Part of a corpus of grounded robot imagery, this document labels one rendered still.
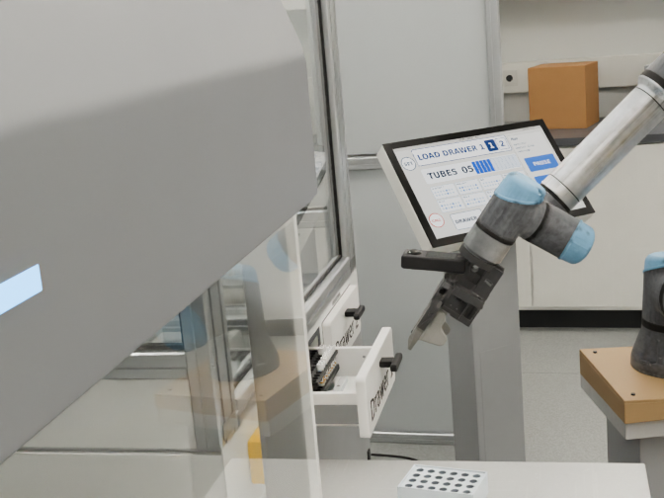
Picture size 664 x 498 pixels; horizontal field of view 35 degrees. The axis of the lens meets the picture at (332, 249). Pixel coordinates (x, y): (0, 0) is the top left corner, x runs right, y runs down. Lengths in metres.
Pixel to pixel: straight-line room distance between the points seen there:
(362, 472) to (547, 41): 3.83
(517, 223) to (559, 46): 3.66
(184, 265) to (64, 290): 0.16
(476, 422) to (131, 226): 2.32
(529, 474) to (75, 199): 1.36
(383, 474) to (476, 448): 1.10
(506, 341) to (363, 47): 1.18
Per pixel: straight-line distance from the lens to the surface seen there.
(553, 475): 1.79
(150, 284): 0.61
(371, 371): 1.82
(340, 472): 1.83
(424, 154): 2.66
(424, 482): 1.71
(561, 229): 1.80
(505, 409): 2.90
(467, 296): 1.81
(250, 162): 0.80
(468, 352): 2.80
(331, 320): 2.10
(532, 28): 5.41
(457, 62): 3.45
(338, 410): 1.82
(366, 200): 3.58
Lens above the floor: 1.54
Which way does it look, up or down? 13 degrees down
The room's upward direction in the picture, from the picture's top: 5 degrees counter-clockwise
